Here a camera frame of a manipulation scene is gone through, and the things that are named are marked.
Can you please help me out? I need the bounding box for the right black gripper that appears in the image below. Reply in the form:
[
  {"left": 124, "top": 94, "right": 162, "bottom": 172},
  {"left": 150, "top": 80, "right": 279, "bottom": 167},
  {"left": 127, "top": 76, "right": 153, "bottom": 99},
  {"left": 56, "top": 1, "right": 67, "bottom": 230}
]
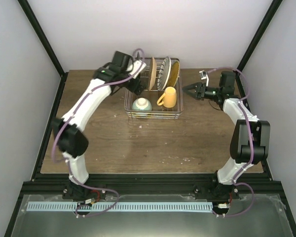
[{"left": 183, "top": 83, "right": 222, "bottom": 102}]

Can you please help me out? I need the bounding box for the green celadon bowl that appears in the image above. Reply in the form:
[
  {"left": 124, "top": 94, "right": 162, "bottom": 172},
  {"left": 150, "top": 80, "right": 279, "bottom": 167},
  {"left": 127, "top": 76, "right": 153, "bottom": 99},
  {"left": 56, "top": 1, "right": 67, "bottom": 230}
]
[{"left": 132, "top": 98, "right": 152, "bottom": 116}]

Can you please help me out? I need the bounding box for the yellow woven pattern plate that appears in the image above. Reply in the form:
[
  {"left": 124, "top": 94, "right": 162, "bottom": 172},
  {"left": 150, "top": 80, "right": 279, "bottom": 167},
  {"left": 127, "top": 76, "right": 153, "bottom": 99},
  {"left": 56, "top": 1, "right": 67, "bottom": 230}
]
[{"left": 167, "top": 60, "right": 180, "bottom": 87}]

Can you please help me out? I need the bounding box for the yellow ceramic mug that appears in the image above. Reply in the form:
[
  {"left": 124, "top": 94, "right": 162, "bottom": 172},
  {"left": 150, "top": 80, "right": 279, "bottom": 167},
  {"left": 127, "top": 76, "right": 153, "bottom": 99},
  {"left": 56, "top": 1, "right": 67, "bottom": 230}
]
[{"left": 157, "top": 86, "right": 177, "bottom": 108}]

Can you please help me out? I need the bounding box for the white blue striped plate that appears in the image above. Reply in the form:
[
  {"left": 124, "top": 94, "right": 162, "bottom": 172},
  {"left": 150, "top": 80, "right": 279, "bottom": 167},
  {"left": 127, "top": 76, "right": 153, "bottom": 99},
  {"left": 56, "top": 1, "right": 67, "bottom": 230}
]
[{"left": 157, "top": 56, "right": 172, "bottom": 91}]

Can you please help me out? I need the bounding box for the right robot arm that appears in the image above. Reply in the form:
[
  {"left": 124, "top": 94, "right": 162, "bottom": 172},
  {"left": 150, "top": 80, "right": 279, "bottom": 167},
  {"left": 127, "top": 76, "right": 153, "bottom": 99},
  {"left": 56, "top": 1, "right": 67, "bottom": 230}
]
[{"left": 183, "top": 70, "right": 270, "bottom": 199}]

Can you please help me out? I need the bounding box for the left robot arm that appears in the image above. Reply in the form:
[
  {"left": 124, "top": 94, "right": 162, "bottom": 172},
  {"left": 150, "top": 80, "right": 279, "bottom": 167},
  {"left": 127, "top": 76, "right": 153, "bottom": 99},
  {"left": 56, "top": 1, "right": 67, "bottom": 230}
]
[{"left": 51, "top": 48, "right": 146, "bottom": 199}]

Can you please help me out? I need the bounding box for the metal front panel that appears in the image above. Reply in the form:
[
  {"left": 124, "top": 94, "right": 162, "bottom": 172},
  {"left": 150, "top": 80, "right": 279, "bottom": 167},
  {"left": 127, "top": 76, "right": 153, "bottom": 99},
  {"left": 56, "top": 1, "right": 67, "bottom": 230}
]
[{"left": 11, "top": 195, "right": 294, "bottom": 237}]

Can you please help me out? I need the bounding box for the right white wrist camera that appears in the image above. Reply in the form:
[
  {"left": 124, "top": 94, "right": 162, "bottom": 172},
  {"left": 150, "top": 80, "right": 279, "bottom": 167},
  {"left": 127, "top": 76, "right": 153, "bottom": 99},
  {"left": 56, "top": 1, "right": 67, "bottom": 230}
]
[{"left": 199, "top": 70, "right": 209, "bottom": 87}]

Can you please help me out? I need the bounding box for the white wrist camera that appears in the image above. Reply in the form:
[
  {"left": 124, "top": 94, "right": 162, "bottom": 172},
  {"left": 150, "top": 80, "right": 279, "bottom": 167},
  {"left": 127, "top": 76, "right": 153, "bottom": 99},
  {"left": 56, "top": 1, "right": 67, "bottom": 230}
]
[
  {"left": 199, "top": 70, "right": 209, "bottom": 87},
  {"left": 129, "top": 60, "right": 147, "bottom": 79}
]

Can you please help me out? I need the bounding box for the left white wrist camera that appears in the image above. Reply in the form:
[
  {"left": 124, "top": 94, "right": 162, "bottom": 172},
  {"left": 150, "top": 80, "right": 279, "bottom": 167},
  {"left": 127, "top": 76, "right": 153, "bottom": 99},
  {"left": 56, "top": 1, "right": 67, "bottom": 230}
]
[{"left": 129, "top": 60, "right": 147, "bottom": 79}]

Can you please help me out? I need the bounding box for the wire dish rack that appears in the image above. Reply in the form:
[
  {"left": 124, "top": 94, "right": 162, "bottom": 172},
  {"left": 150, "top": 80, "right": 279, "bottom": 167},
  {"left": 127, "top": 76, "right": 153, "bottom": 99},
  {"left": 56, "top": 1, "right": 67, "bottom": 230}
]
[{"left": 124, "top": 58, "right": 183, "bottom": 119}]

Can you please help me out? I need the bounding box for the black aluminium frame rail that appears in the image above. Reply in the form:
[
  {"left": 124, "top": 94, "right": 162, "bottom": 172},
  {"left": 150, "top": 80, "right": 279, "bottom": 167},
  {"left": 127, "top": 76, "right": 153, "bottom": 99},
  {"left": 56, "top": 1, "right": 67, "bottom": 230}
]
[{"left": 20, "top": 173, "right": 284, "bottom": 196}]

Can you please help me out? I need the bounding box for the light blue slotted cable duct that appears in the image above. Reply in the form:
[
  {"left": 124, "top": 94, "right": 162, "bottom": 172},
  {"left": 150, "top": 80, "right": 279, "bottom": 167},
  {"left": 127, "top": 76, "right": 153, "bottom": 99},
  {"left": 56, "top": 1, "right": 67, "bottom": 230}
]
[{"left": 26, "top": 201, "right": 213, "bottom": 213}]

